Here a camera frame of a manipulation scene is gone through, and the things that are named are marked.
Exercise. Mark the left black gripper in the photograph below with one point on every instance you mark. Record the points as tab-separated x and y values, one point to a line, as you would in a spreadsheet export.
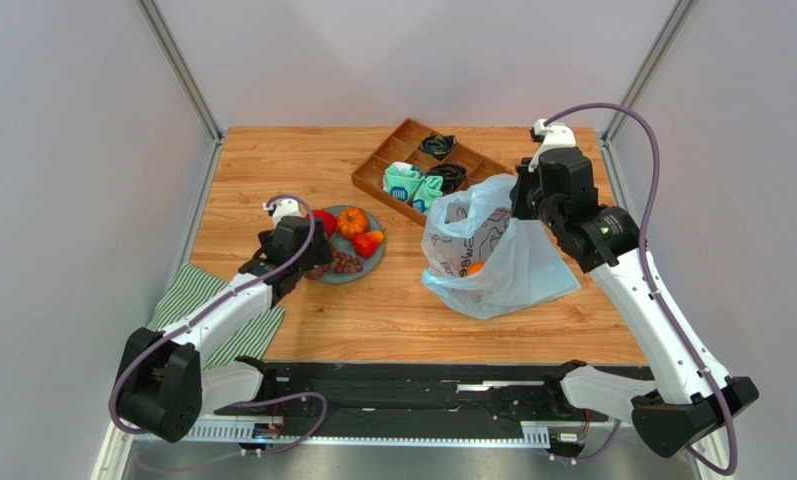
319	252

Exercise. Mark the wooden compartment tray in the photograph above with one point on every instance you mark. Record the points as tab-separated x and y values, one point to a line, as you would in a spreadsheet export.
402	146

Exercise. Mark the orange fruit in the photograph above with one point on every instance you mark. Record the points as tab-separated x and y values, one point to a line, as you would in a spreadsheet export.
474	268

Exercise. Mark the teal and white sock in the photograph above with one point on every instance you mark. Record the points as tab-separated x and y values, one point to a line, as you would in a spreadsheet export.
427	193

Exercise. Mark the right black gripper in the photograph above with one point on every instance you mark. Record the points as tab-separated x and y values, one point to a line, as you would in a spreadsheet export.
522	197

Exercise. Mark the small orange pumpkin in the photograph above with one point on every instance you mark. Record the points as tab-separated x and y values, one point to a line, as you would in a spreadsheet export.
352	221

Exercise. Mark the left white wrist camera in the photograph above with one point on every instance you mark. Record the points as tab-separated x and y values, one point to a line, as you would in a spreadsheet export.
282	208

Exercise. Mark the purple grape bunch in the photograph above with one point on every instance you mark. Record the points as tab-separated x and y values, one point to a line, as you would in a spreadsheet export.
344	263

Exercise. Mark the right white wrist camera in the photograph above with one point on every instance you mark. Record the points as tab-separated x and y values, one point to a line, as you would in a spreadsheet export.
549	136

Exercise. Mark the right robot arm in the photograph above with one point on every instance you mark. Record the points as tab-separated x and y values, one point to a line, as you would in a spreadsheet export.
681	403

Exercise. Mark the black patterned sock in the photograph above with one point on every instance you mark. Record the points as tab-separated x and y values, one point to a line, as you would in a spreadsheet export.
452	176

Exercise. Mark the red apple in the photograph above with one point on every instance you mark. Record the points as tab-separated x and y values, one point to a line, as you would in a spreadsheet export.
328	220

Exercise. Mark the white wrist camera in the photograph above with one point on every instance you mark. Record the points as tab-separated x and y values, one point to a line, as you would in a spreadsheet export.
282	208
549	136

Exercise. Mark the green striped cloth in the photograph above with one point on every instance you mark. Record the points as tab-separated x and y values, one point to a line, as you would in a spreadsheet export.
191	288

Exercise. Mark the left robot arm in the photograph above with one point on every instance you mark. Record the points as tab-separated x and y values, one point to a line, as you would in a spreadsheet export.
162	385

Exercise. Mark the dark blue-yellow sock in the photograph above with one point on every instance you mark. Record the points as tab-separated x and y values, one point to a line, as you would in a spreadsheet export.
438	146

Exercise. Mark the teal sock with blue logo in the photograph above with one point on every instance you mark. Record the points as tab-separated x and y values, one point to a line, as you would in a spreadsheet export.
401	180

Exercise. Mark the grey-green round plate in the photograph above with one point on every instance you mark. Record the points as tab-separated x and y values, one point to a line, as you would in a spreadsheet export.
345	245

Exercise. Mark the dark purple passion fruit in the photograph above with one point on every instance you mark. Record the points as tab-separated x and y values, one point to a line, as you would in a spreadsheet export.
315	273

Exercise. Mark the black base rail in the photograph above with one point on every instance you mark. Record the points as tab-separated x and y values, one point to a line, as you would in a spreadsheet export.
415	401

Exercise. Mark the red-orange pear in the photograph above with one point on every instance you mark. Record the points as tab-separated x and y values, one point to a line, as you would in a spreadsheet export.
366	244

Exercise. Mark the light blue cartoon plastic bag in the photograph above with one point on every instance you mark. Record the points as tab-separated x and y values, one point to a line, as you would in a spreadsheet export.
522	267

